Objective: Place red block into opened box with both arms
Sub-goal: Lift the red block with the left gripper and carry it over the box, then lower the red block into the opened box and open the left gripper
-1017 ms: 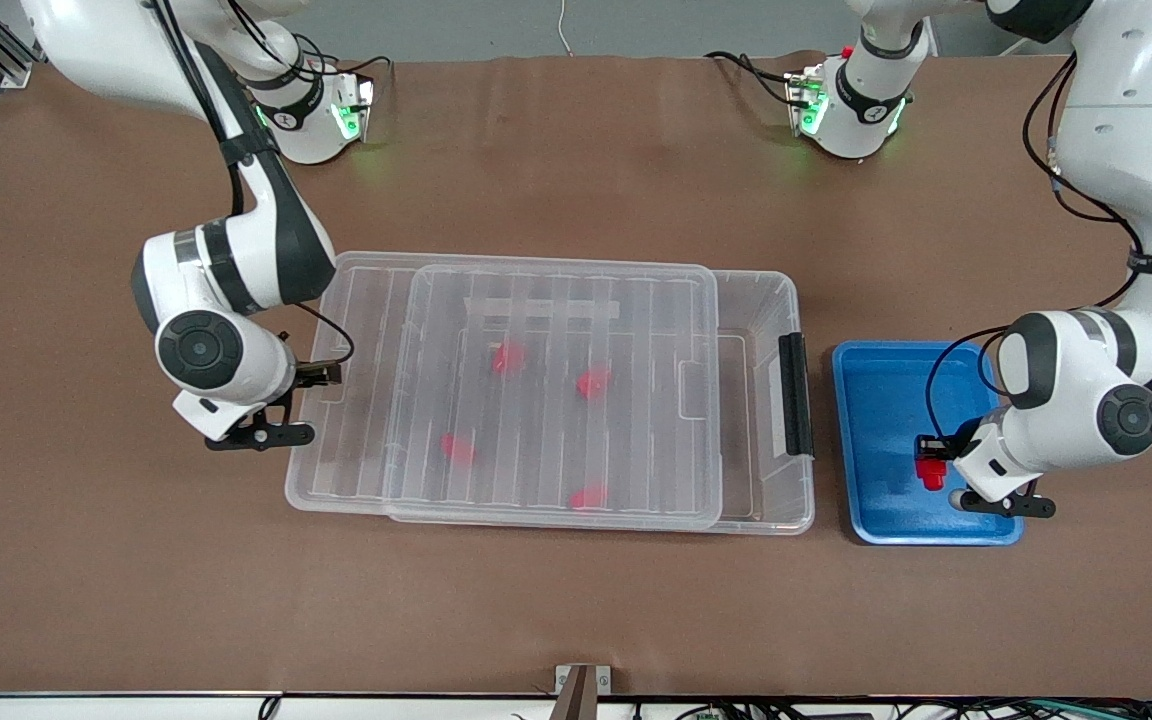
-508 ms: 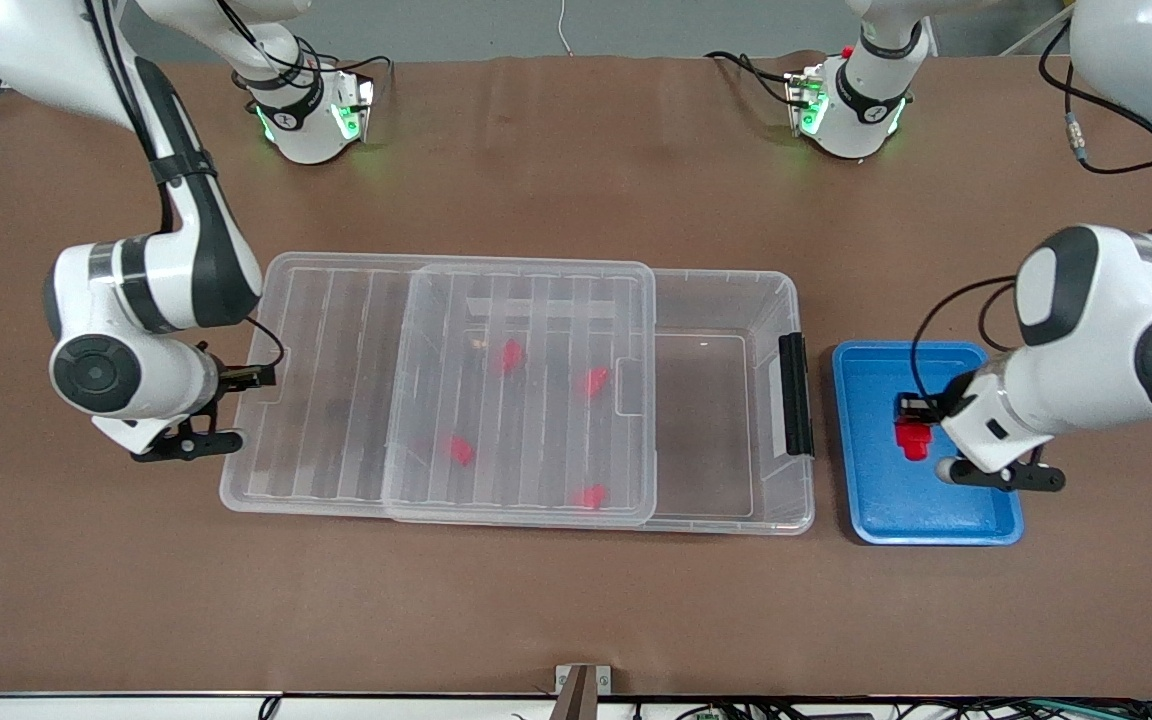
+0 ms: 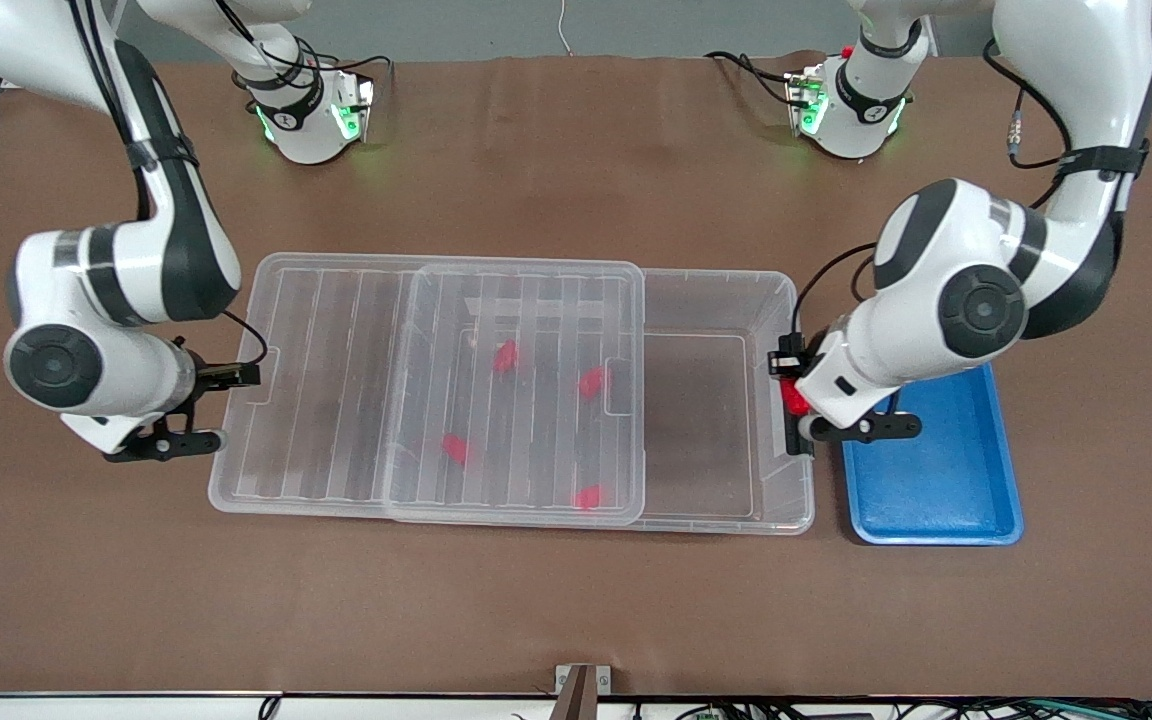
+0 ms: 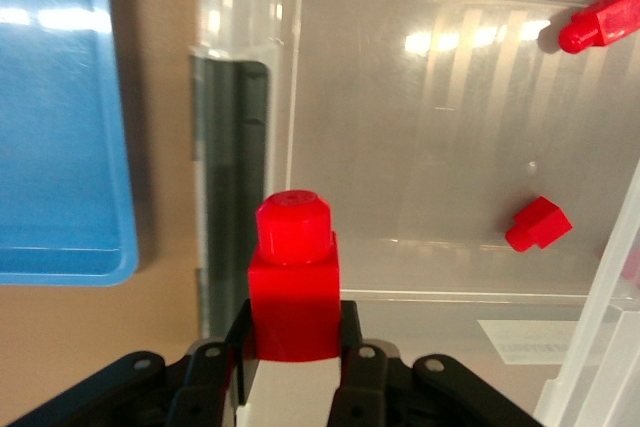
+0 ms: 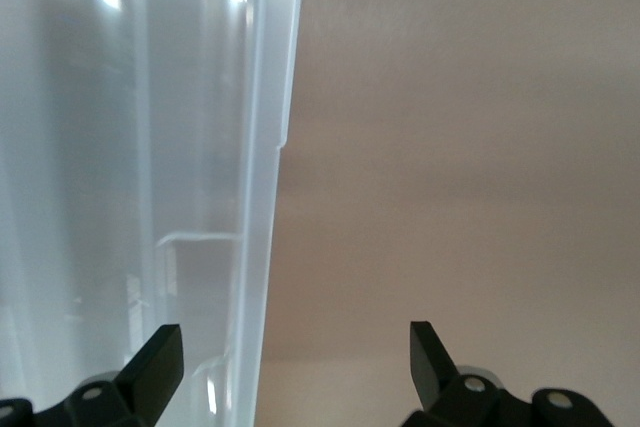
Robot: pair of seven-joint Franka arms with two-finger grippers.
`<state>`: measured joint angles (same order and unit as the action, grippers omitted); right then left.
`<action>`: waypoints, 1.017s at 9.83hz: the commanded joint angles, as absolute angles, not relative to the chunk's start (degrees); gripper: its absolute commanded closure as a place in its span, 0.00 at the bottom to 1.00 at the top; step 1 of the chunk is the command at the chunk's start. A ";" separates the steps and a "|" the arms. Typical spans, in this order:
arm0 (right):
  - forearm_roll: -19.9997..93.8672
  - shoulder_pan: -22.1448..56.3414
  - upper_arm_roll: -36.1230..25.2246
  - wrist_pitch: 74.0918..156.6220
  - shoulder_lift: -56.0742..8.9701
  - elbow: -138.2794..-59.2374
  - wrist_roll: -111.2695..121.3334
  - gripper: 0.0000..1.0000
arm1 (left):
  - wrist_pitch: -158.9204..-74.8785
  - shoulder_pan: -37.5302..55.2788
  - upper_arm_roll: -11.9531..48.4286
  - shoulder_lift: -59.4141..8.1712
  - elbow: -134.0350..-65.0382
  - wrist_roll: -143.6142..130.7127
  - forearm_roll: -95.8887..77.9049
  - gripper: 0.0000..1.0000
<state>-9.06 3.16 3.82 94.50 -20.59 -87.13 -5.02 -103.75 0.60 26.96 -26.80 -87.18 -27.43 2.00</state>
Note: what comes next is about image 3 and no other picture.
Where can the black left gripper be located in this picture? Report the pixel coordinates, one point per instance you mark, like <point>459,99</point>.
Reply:
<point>808,360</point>

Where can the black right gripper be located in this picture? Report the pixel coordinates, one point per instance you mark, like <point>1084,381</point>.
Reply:
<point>208,376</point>

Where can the red block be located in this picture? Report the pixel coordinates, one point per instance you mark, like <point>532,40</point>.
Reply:
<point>589,497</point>
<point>593,382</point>
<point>792,398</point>
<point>456,450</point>
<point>505,356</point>

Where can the clear ribbed plastic lid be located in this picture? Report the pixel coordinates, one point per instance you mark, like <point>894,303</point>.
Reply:
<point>316,400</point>

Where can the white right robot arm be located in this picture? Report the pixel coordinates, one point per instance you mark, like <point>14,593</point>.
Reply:
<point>36,280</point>

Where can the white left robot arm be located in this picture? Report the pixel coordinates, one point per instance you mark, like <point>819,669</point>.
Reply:
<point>956,240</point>

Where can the clear plastic storage box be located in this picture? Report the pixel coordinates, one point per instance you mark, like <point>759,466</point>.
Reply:
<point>716,450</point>

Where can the blue plastic tray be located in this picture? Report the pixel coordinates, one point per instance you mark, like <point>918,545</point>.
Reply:
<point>936,480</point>

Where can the brown table cover mat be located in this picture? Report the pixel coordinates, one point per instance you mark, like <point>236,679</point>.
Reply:
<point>136,600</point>

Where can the small metal bracket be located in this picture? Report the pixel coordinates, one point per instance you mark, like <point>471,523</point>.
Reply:
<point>604,680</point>

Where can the brown camera post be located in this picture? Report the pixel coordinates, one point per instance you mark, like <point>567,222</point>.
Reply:
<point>576,700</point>

